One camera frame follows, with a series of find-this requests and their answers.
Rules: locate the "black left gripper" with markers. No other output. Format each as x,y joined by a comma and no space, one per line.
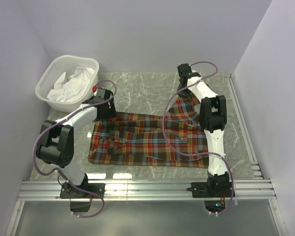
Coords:
111,112

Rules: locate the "aluminium right side rail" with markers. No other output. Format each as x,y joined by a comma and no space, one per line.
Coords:
248,144

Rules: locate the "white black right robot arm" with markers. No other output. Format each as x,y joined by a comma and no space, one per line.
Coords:
212,119

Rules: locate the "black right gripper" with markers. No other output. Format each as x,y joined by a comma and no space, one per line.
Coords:
186,94

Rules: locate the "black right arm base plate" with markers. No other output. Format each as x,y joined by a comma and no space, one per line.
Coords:
210,190

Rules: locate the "aluminium mounting rail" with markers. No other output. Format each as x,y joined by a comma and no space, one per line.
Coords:
145,190

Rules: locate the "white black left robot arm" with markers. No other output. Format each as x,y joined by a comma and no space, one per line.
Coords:
55,144

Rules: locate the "white crumpled shirt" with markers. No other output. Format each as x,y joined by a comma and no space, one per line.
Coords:
70,88

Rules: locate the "white plastic laundry basket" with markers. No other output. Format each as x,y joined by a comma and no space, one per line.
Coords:
66,64

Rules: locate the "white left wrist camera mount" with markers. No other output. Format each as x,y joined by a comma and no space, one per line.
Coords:
94,89

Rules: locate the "red brown plaid shirt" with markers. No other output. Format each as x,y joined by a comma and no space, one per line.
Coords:
148,140

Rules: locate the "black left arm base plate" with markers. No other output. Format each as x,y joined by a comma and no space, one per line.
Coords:
69,192

